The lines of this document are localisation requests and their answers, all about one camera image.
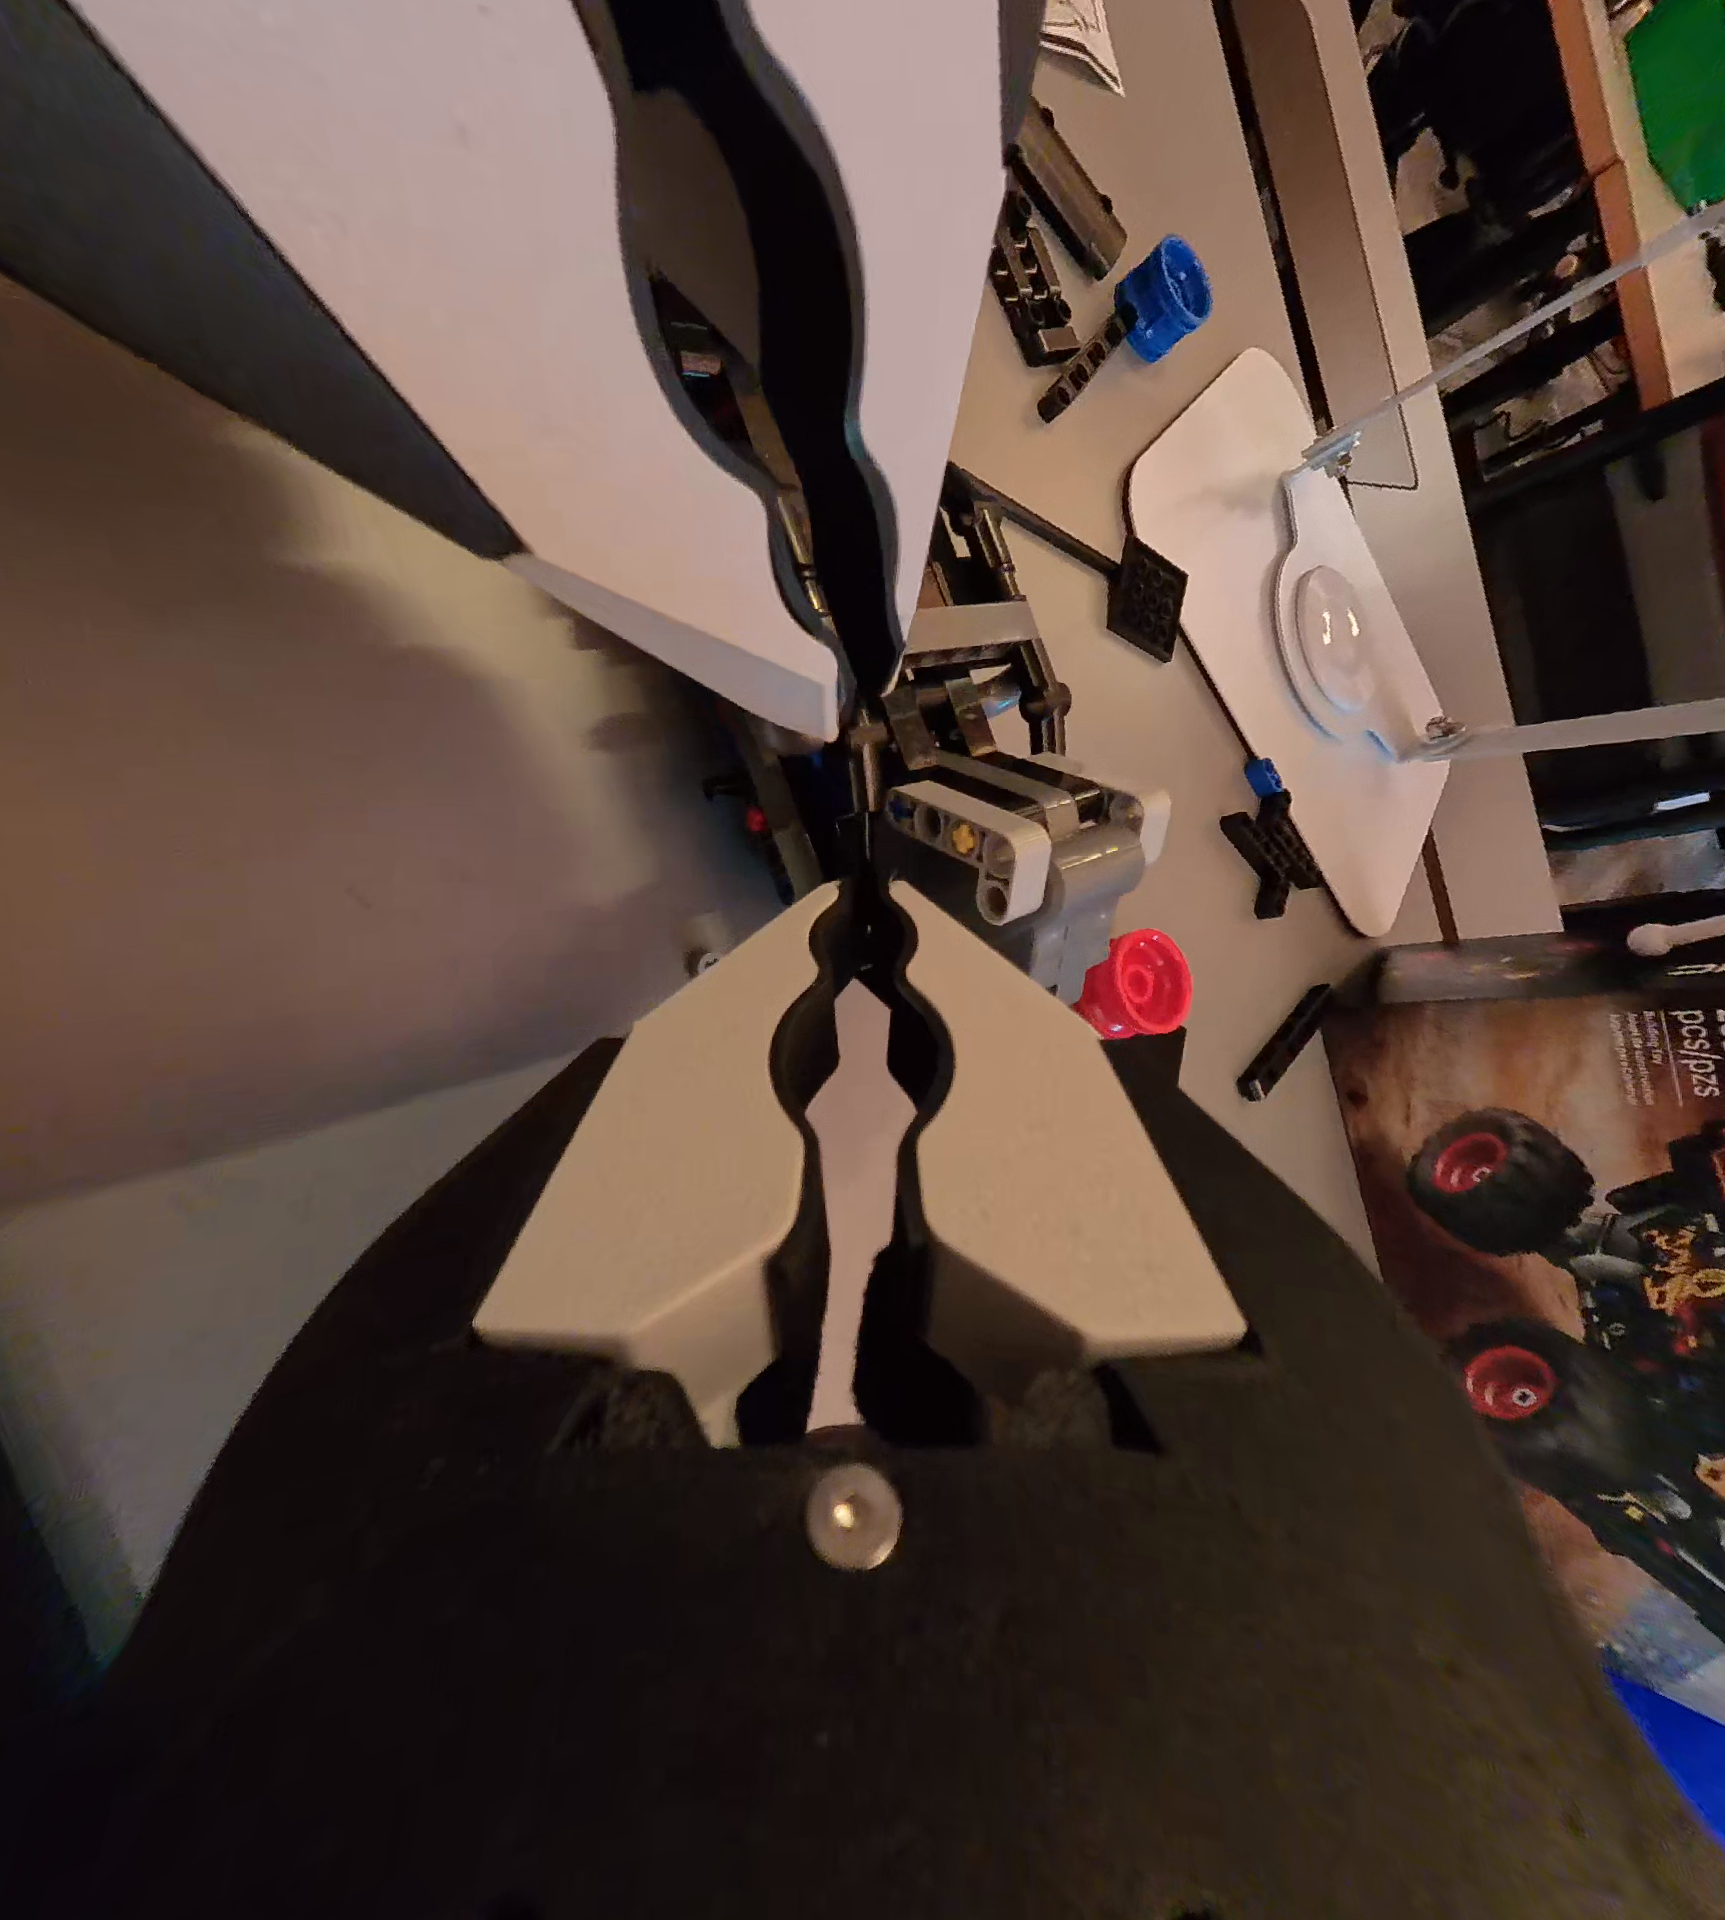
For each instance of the black bent beam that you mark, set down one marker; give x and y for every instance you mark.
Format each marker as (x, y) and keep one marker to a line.
(1274, 862)

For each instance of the thick black beam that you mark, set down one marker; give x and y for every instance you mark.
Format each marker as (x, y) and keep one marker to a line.
(1285, 1043)

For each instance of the red wheel rim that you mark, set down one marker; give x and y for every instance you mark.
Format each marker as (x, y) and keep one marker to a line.
(1134, 983)

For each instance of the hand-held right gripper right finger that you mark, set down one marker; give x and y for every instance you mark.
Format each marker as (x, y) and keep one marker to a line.
(1072, 1200)

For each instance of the white stand base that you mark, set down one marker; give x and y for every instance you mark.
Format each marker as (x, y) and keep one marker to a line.
(1221, 494)

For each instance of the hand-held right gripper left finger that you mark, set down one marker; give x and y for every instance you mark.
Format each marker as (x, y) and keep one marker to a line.
(652, 1200)

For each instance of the toy brick vehicle chassis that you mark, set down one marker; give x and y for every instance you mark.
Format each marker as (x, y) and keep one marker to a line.
(1012, 840)

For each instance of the toy set box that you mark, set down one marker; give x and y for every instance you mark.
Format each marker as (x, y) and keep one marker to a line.
(1552, 1275)

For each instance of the black square plate brick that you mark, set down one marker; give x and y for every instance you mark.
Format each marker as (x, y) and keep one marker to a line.
(1147, 597)

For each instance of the black cylinder brick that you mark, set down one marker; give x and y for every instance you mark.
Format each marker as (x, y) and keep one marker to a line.
(1068, 195)

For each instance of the black frame brick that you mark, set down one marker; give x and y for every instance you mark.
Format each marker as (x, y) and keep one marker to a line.
(1035, 284)

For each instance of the small blue connector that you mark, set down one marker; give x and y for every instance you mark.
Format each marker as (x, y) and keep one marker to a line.
(1262, 776)

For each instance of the black holed beam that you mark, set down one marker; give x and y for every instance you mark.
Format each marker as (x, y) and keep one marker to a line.
(1087, 369)

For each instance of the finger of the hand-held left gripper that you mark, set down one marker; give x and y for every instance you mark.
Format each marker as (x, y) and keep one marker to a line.
(426, 301)
(907, 224)

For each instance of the blue wheel rim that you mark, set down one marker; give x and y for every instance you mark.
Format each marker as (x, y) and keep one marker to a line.
(1165, 296)

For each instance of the green object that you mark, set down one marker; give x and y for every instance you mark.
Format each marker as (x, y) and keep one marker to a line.
(1696, 91)

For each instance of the grey desk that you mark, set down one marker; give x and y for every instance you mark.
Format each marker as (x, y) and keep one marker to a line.
(276, 825)

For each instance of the long black axle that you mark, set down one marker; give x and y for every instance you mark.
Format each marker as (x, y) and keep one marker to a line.
(1042, 529)

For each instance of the black straight beam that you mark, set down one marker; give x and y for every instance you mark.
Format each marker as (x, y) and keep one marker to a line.
(1289, 832)

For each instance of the dark rectangular desk panel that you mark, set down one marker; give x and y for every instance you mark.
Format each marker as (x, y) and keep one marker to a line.
(1327, 224)

